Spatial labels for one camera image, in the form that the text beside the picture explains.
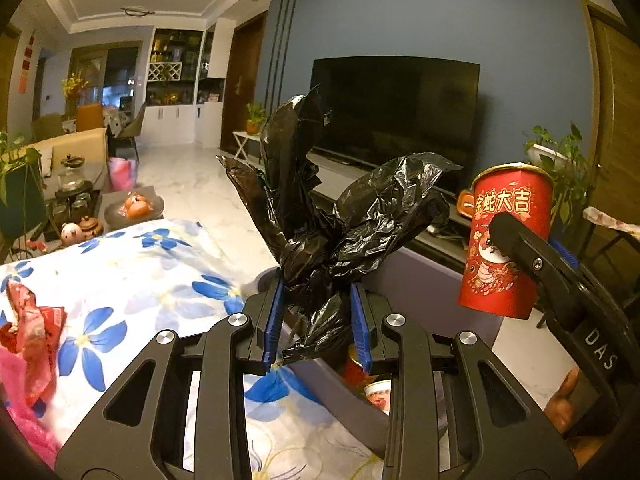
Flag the pink gift bag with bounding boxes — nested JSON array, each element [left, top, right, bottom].
[[107, 157, 138, 192]]

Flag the trailing plant white pot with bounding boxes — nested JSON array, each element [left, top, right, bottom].
[[522, 122, 593, 226]]

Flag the brown clay teapot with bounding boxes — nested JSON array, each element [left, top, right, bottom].
[[77, 216, 105, 238]]

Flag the blue floral tablecloth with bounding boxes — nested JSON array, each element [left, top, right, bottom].
[[0, 217, 386, 480]]

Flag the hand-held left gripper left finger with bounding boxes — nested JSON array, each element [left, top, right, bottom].
[[55, 274, 287, 480]]

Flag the red wall decorations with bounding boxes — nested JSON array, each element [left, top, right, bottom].
[[19, 30, 37, 95]]

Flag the white display cabinet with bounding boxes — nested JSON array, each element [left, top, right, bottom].
[[145, 27, 228, 143]]

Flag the white side table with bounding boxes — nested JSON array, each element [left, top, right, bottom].
[[232, 131, 263, 163]]

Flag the grey dining chair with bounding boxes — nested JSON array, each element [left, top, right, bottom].
[[114, 102, 148, 161]]

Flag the red crumpled wrapper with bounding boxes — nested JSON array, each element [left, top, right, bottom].
[[0, 280, 68, 408]]

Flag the orange dining chair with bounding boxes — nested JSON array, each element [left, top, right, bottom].
[[75, 103, 106, 131]]

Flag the pig shaped ceramic teapot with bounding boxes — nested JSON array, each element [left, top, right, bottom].
[[61, 222, 86, 247]]

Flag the beige armchair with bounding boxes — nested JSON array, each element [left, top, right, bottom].
[[22, 127, 108, 193]]

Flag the plate of oranges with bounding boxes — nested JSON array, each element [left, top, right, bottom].
[[105, 194, 165, 228]]

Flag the large green potted plant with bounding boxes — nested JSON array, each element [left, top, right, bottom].
[[0, 132, 43, 256]]

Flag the patterned cloth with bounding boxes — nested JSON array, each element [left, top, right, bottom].
[[582, 205, 640, 241]]

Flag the dark wooden door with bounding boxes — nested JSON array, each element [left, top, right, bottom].
[[220, 12, 268, 156]]

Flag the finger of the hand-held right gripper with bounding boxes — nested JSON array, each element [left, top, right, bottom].
[[549, 240, 626, 307], [489, 211, 576, 301]]

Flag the black flat television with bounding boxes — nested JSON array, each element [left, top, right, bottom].
[[307, 57, 481, 191]]

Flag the pink foam net sleeve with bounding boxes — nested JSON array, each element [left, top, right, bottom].
[[0, 347, 63, 466]]

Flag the yellow flower bouquet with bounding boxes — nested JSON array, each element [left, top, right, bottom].
[[61, 71, 90, 103]]

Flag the beige paper cup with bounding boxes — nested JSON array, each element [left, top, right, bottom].
[[364, 377, 393, 416]]

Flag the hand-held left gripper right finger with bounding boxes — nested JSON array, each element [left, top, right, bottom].
[[350, 282, 578, 480]]

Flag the glass teapot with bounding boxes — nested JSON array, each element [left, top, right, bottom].
[[56, 156, 91, 196]]

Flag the person's right hand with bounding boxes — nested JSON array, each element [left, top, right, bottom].
[[544, 367, 608, 468]]

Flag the grey plastic bin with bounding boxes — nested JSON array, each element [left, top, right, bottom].
[[240, 247, 503, 466]]

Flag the potted plant orange pot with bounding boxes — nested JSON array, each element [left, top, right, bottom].
[[245, 102, 268, 135]]

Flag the black garbage bag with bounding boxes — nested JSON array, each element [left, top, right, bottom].
[[216, 85, 463, 366]]

